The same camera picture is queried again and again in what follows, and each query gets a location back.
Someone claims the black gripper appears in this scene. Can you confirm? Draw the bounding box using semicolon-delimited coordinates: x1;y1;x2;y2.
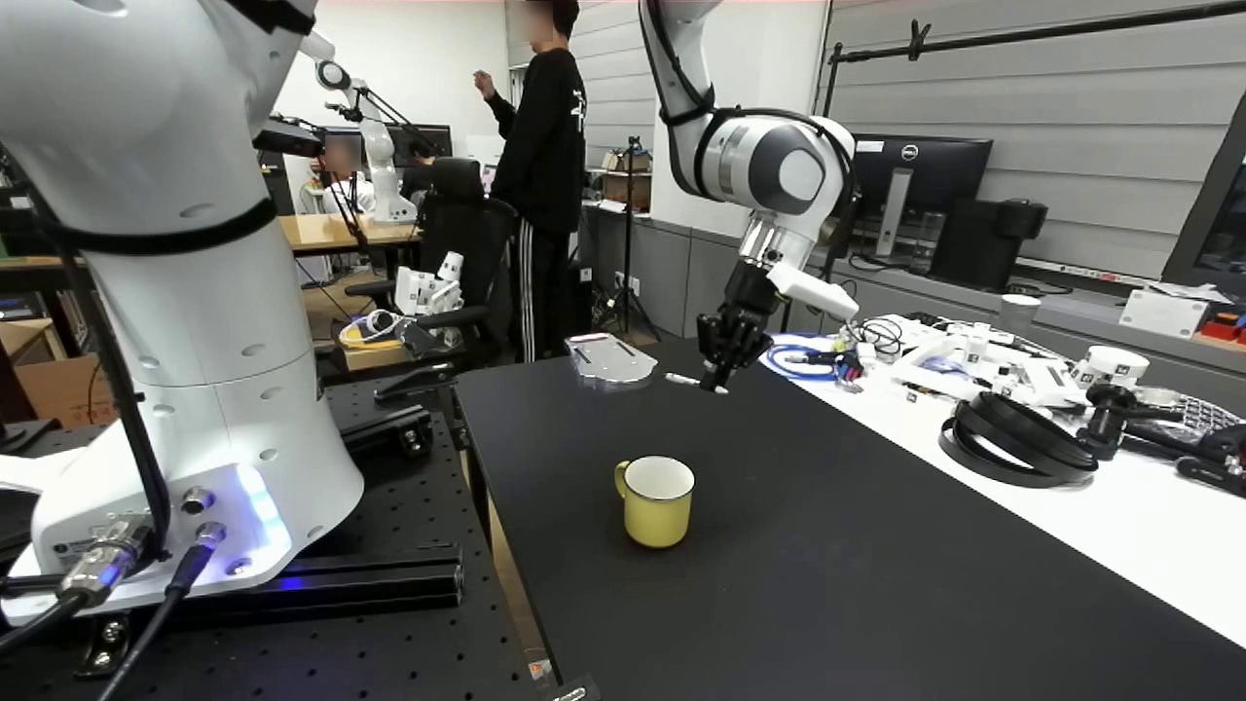
696;260;778;391

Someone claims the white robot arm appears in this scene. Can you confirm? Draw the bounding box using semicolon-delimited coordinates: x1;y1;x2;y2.
0;0;368;627

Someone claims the yellow enamel cup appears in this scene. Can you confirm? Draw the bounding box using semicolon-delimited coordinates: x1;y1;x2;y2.
615;454;696;550

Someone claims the black computer monitor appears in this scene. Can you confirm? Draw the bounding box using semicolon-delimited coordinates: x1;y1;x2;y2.
851;131;994;271

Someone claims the standing person in black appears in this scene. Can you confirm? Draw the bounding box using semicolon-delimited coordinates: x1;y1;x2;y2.
474;0;589;354

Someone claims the blue coiled cable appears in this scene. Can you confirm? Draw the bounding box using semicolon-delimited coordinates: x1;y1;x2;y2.
756;332;865;391

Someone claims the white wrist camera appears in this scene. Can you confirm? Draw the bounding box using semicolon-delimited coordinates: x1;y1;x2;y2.
766;260;861;319

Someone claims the black coiled strap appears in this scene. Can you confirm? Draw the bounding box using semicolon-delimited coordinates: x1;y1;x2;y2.
940;391;1106;487

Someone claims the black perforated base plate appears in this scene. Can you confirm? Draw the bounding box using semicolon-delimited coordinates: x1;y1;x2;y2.
0;391;556;701

